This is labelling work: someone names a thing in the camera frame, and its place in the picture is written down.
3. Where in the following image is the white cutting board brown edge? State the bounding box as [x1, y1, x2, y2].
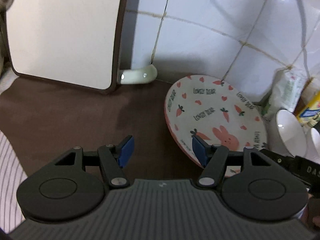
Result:
[0, 0, 140, 95]

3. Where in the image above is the yellow label oil bottle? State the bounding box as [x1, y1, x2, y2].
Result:
[294, 77, 320, 128]

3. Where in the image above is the white bowl with black rim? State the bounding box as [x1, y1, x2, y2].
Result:
[276, 109, 308, 157]
[310, 127, 320, 156]

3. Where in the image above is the thin power cable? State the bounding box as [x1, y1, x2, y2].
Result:
[287, 0, 315, 80]

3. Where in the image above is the white and green plastic bag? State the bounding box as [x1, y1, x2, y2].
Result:
[261, 69, 309, 123]

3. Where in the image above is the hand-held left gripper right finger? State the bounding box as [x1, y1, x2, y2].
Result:
[191, 137, 275, 188]

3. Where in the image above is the pale green handled knife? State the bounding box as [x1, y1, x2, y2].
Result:
[119, 65, 158, 85]

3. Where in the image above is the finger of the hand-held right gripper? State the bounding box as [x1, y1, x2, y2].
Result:
[260, 149, 297, 174]

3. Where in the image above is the brown table mat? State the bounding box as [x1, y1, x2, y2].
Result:
[0, 76, 200, 180]

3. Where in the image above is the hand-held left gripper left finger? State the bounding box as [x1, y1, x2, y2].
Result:
[54, 135, 135, 188]

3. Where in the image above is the carrot and bunny print plate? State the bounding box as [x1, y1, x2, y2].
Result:
[164, 74, 268, 178]

